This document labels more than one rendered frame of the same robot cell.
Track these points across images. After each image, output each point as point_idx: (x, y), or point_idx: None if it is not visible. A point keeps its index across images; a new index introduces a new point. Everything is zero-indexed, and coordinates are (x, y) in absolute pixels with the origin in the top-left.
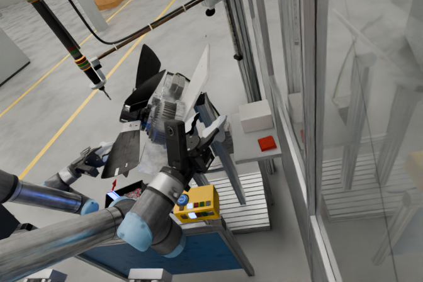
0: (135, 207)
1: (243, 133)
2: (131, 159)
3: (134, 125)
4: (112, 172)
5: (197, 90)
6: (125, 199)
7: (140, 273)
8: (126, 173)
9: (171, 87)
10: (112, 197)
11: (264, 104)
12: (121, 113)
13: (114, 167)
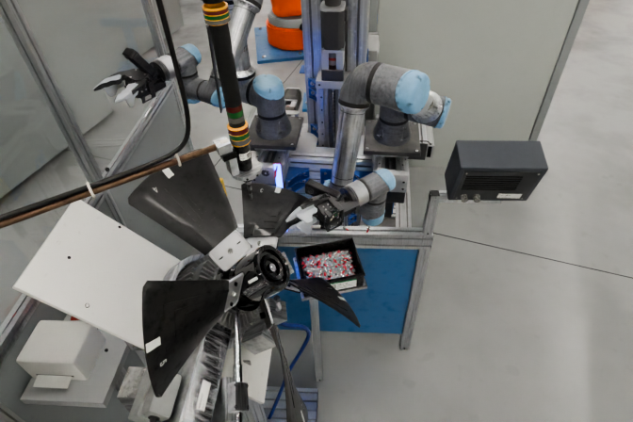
0: (182, 50)
1: (107, 342)
2: (253, 194)
3: (253, 246)
4: (284, 191)
5: (108, 221)
6: (214, 91)
7: (269, 165)
8: (321, 280)
9: None
10: None
11: (30, 345)
12: (267, 245)
13: (284, 196)
